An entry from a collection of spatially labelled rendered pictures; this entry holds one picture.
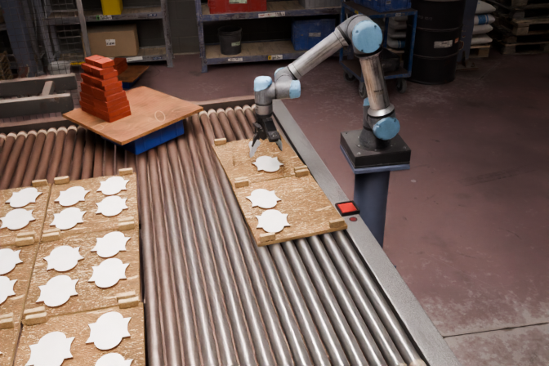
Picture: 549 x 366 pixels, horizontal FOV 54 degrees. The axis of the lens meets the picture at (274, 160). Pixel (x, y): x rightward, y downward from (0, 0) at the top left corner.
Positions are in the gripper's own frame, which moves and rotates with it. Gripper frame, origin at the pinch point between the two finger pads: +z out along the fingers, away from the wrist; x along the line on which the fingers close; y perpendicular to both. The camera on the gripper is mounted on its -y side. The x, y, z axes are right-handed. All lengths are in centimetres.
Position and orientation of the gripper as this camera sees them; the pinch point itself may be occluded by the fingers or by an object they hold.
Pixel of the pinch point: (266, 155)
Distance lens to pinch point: 240.0
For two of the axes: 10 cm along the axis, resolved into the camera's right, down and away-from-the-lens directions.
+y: -4.0, -4.4, 8.0
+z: 0.2, 8.8, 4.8
